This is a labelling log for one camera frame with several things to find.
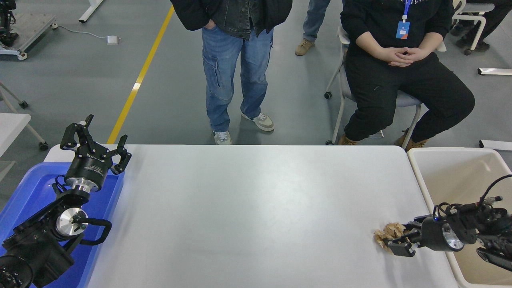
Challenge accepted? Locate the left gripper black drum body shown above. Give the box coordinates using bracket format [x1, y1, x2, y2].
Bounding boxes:
[65, 144, 114, 188]

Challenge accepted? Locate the white floor cable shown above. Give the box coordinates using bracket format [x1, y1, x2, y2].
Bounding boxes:
[56, 25, 108, 40]

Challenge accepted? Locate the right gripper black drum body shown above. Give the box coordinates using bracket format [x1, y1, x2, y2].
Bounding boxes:
[420, 216, 449, 252]

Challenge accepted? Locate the white table foot bar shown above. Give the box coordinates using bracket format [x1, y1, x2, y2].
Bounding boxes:
[78, 0, 105, 23]

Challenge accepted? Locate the tan paper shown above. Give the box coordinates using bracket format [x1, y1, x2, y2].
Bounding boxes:
[374, 222, 409, 253]

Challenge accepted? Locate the white side table top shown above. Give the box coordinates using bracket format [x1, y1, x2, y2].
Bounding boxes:
[0, 113, 32, 158]

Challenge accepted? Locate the background person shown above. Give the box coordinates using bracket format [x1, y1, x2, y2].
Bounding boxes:
[452, 0, 512, 52]

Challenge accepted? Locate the metal platform cart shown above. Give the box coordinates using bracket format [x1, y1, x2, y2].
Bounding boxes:
[0, 13, 58, 60]

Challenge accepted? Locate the white background chair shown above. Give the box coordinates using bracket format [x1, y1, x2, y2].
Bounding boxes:
[451, 0, 496, 56]

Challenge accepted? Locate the white floor bar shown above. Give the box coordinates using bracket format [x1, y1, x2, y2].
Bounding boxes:
[479, 139, 512, 151]
[478, 67, 512, 76]

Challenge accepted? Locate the blue lanyard badge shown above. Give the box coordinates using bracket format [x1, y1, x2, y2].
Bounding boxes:
[396, 0, 411, 40]

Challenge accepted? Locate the white grey office chair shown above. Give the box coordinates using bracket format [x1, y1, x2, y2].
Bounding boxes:
[322, 25, 448, 149]

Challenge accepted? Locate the person in tan boots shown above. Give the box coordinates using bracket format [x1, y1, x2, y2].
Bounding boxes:
[295, 0, 332, 56]

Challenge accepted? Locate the standing person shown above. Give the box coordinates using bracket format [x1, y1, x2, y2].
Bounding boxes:
[170, 0, 293, 146]

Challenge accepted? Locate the seated person's left hand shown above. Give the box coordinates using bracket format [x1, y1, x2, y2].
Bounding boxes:
[406, 47, 435, 64]

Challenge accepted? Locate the seated person's right hand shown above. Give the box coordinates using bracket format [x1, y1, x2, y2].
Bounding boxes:
[378, 46, 414, 67]

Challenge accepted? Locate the blue plastic tray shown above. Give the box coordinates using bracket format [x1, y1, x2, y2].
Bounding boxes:
[0, 161, 125, 288]

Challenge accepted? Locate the grey caster leg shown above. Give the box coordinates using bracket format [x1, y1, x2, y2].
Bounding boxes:
[24, 122, 49, 152]
[0, 82, 29, 109]

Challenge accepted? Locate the seated person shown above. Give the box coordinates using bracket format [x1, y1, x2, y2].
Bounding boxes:
[338, 0, 476, 152]

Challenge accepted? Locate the black machine on cart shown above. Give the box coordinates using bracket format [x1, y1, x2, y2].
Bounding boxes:
[0, 0, 19, 47]

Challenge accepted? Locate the large pale plastic bin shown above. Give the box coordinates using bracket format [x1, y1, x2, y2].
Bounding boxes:
[407, 147, 512, 288]

